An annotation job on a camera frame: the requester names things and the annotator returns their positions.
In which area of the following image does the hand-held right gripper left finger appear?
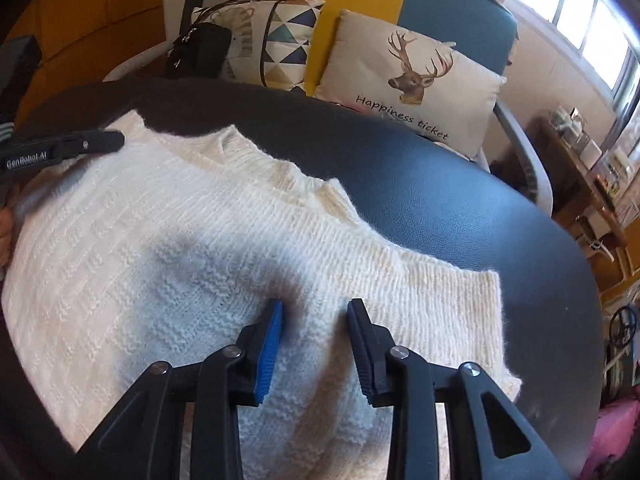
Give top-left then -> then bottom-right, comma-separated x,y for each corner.
74,299 -> 285,480

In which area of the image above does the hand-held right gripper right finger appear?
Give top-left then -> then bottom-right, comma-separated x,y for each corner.
345,297 -> 572,480

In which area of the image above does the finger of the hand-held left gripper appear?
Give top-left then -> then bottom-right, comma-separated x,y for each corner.
54,128 -> 127,159

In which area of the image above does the white knit sweater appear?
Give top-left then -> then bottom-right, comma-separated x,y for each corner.
0,110 -> 524,480

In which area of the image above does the person's left hand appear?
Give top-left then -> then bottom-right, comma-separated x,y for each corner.
0,204 -> 16,269

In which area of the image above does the black handbag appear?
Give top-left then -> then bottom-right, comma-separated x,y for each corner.
164,21 -> 234,82

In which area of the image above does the geometric print cushion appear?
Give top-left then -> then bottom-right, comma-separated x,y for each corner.
190,0 -> 328,93

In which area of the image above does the red floral cloth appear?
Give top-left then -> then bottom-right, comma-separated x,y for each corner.
330,101 -> 381,117

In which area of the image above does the black round wheel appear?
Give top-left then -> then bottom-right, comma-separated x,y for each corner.
606,304 -> 639,349

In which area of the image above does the reddish padded jacket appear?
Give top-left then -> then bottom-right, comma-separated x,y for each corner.
589,399 -> 640,480

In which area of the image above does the wooden desk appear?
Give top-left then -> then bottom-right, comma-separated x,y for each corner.
539,109 -> 640,262

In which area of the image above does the deer print cushion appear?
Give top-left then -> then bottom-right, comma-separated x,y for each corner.
311,7 -> 508,158

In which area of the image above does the yellow blue grey armchair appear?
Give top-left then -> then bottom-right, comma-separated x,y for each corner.
101,0 -> 554,212

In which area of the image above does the window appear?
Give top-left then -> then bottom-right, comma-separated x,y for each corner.
504,0 -> 640,112

